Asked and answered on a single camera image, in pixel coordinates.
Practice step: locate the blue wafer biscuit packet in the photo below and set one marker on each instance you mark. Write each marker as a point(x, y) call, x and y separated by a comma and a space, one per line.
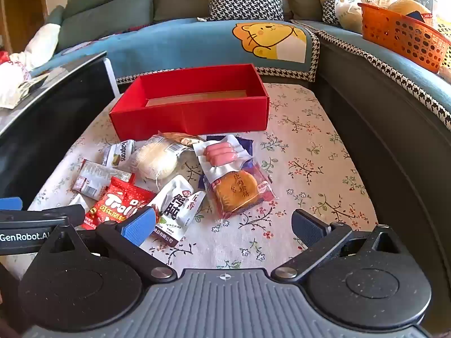
point(247, 144)

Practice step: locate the round bread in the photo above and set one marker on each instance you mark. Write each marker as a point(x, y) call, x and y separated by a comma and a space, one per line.
point(157, 159)

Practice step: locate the red white plastic bag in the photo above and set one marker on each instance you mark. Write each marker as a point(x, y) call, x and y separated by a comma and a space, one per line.
point(13, 76)

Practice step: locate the black side table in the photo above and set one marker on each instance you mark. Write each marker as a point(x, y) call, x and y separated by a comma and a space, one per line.
point(36, 135)

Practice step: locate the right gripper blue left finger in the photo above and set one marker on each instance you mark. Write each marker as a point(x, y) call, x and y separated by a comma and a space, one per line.
point(139, 226)

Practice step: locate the blue lion sofa cover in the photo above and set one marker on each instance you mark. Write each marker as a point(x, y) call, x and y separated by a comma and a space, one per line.
point(275, 48)

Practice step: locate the Kaprons wafer packet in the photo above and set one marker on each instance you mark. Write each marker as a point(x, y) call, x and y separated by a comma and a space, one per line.
point(116, 155)

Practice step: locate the white cloth on sofa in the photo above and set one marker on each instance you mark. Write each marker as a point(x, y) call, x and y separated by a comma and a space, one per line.
point(40, 48)

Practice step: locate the white duck snack packet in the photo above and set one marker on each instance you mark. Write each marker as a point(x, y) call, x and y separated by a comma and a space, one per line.
point(176, 206)

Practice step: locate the red Trolli candy bag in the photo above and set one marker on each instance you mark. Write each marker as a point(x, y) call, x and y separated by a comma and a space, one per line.
point(120, 201)

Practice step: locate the floral tablecloth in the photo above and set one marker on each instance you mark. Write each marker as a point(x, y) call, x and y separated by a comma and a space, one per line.
point(305, 160)

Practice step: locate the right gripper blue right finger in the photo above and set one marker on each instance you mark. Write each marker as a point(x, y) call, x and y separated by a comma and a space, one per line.
point(309, 229)

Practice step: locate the silver Weilong snack packet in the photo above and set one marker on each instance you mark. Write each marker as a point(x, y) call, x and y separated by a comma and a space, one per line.
point(94, 179)

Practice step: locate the orange plastic basket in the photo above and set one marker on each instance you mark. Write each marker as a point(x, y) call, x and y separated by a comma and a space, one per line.
point(405, 36)

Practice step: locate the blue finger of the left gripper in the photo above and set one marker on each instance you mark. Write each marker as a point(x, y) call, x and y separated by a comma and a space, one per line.
point(11, 204)

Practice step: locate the red cardboard box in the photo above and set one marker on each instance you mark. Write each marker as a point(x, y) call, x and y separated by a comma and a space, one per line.
point(197, 101)

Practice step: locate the brown biscuit packet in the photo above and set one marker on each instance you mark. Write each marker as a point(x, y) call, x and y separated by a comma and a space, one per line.
point(182, 138)

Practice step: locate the mooncake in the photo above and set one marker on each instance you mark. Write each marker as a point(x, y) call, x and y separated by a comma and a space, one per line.
point(239, 191)

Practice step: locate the pink sausages vacuum pack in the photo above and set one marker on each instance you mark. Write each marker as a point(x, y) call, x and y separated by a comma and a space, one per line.
point(218, 158)

